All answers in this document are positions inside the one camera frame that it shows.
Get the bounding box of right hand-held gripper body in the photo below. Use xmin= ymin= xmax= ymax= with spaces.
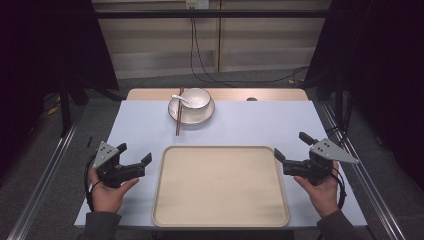
xmin=282 ymin=137 xmax=360 ymax=187

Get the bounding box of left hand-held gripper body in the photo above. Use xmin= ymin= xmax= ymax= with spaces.
xmin=92 ymin=141 xmax=147 ymax=189

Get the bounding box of person's left hand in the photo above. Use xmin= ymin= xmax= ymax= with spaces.
xmin=87 ymin=167 xmax=140 ymax=214

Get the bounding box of person's right hand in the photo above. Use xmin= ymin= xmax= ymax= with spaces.
xmin=293 ymin=161 xmax=341 ymax=220

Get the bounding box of light blue table mat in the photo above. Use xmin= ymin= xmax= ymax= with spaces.
xmin=73 ymin=99 xmax=369 ymax=230

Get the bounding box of black metal stand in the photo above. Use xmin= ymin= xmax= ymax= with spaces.
xmin=313 ymin=71 xmax=354 ymax=134
xmin=58 ymin=74 xmax=124 ymax=137

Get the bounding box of brown wooden chopstick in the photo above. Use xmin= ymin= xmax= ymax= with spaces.
xmin=177 ymin=87 xmax=185 ymax=137
xmin=175 ymin=87 xmax=183 ymax=137

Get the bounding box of white ceramic plate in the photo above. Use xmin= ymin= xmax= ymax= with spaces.
xmin=167 ymin=96 xmax=216 ymax=127

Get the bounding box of beige rectangular tray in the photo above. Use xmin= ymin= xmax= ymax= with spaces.
xmin=151 ymin=144 xmax=291 ymax=229

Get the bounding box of white ceramic spoon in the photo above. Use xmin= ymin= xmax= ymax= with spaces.
xmin=170 ymin=93 xmax=191 ymax=106

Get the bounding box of white ceramic bowl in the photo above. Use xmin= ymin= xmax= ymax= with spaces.
xmin=179 ymin=87 xmax=213 ymax=116

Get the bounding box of black curtain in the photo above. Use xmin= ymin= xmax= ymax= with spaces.
xmin=304 ymin=0 xmax=424 ymax=193
xmin=0 ymin=0 xmax=120 ymax=176

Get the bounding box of black horizontal bar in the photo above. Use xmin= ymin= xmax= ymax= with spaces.
xmin=93 ymin=9 xmax=334 ymax=20

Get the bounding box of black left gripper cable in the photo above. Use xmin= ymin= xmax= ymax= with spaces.
xmin=83 ymin=154 xmax=102 ymax=213

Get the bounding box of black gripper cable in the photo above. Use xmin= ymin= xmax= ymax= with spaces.
xmin=331 ymin=166 xmax=348 ymax=211
xmin=83 ymin=154 xmax=102 ymax=213

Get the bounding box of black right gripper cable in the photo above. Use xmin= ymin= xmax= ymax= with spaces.
xmin=331 ymin=166 xmax=348 ymax=211

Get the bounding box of metal floor rail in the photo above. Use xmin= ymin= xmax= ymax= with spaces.
xmin=6 ymin=108 xmax=88 ymax=240
xmin=319 ymin=100 xmax=407 ymax=240

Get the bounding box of black wall cable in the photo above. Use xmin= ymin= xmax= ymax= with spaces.
xmin=189 ymin=15 xmax=310 ymax=85

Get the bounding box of white wall outlet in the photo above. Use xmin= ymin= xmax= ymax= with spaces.
xmin=185 ymin=0 xmax=211 ymax=10

